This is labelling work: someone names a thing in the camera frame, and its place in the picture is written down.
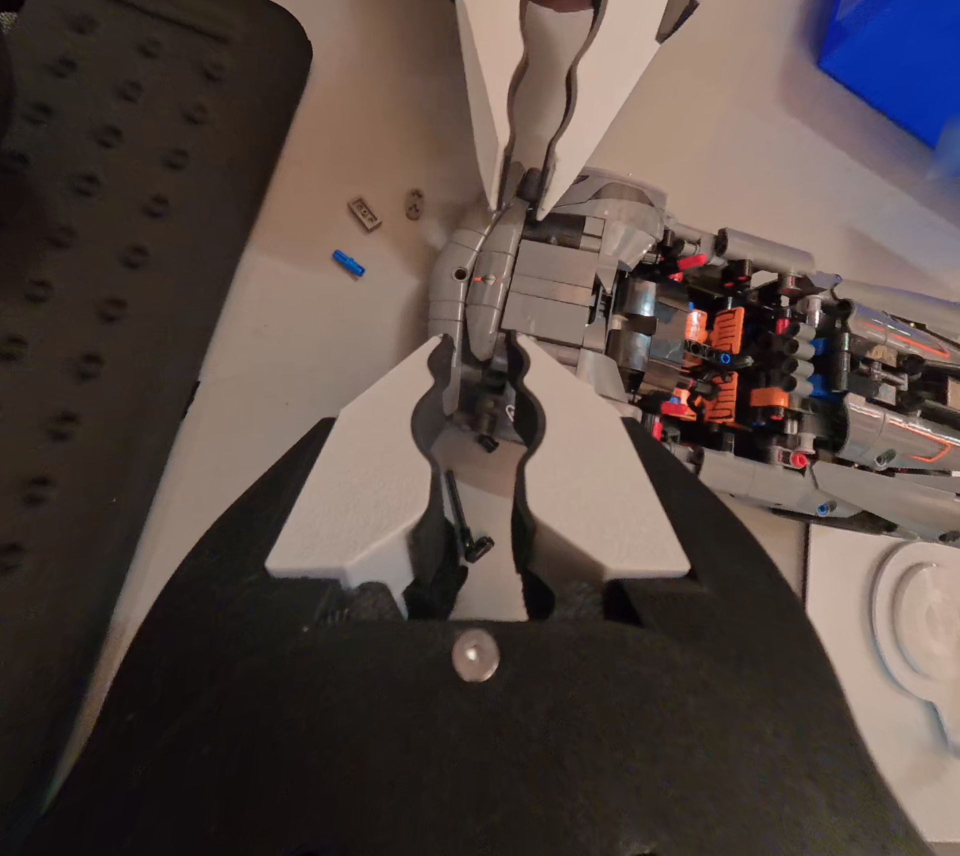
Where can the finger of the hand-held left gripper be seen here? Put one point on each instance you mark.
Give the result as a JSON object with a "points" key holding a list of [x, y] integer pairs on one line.
{"points": [[637, 8], [487, 8]]}

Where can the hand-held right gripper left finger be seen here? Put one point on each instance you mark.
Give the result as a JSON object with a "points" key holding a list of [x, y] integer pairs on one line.
{"points": [[352, 496]]}

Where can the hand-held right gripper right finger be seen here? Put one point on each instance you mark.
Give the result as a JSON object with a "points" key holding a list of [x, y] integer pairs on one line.
{"points": [[607, 496]]}

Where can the grey lego car model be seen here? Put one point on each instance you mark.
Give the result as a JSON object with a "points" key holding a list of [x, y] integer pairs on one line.
{"points": [[547, 271]]}

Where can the scattered loose lego pieces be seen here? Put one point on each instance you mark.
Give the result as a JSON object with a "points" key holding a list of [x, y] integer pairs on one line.
{"points": [[365, 214]]}

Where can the blue plastic bin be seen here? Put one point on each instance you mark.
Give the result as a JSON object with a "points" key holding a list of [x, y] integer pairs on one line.
{"points": [[900, 8]]}

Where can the white booklet stand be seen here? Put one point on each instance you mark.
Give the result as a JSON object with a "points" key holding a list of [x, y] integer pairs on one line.
{"points": [[847, 608]]}

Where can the black perforated mat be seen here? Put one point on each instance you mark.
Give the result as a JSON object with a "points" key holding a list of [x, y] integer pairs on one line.
{"points": [[112, 271]]}

